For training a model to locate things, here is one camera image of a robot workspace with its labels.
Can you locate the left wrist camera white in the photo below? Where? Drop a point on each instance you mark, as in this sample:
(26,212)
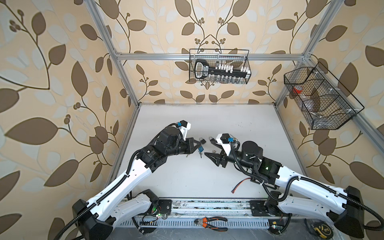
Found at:
(184,127)

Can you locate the black wire basket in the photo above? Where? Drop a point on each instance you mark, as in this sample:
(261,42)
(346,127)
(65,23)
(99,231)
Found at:
(236,58)
(326,102)

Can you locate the black wire basket right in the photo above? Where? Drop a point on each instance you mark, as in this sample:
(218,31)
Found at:
(326,102)

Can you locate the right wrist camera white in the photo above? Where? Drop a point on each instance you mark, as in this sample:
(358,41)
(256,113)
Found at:
(227,142)

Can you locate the black padlock with keys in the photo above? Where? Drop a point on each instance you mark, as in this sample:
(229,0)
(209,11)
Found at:
(212,140)

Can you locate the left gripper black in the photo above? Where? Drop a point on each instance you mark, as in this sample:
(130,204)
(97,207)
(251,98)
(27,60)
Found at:
(190,147)

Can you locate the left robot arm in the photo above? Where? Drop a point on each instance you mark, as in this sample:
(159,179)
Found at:
(97,217)

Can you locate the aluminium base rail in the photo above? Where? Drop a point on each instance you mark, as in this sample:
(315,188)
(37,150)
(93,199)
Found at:
(180,213)

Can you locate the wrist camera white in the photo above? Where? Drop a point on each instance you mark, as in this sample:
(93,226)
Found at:
(184,127)
(227,142)

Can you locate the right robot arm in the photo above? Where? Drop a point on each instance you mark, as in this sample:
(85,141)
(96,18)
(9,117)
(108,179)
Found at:
(296,194)

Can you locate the socket set black holder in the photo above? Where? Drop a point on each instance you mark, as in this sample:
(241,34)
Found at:
(203,70)

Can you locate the black wire basket back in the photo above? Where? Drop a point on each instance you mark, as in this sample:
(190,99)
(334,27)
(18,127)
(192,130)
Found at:
(236,58)

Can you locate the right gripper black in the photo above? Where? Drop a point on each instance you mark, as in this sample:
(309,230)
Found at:
(217,156)

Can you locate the yellow black tape measure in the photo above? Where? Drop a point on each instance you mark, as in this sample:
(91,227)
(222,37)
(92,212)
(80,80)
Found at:
(319,229)

